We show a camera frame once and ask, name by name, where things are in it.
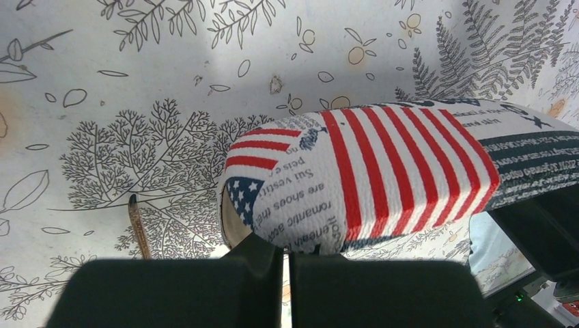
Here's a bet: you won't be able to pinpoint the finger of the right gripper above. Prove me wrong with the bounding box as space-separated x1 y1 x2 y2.
488 184 578 281

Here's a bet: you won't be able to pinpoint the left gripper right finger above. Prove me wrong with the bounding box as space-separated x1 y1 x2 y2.
289 254 493 327

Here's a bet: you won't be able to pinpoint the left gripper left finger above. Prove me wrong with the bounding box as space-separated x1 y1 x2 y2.
47 234 283 327

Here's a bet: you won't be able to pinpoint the flag pattern glasses case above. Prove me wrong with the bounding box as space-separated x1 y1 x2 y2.
217 98 578 254

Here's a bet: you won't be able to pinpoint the brown sunglasses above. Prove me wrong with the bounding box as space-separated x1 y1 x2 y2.
128 194 152 260

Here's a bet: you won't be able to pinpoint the small light blue cloth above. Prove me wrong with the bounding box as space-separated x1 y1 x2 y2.
468 213 534 296

